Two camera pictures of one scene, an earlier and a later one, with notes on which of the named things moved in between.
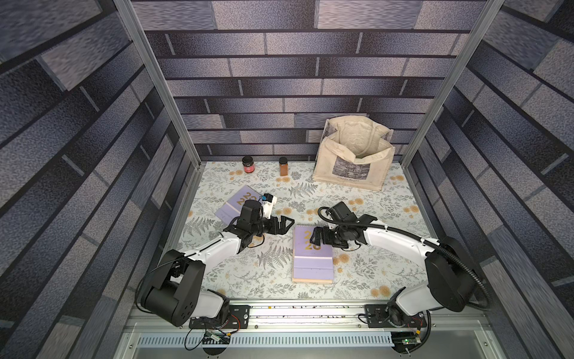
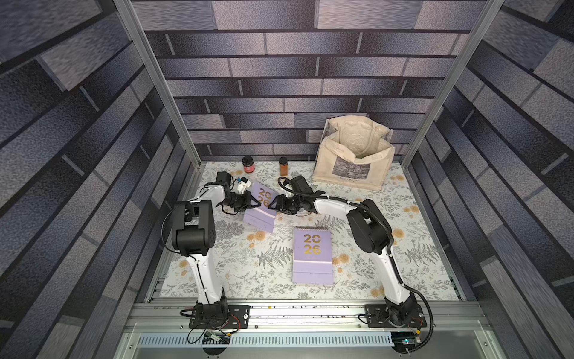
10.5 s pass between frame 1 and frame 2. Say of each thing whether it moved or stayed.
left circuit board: stayed
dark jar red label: stayed
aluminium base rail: stayed
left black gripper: moved
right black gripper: moved
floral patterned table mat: stayed
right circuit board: stayed
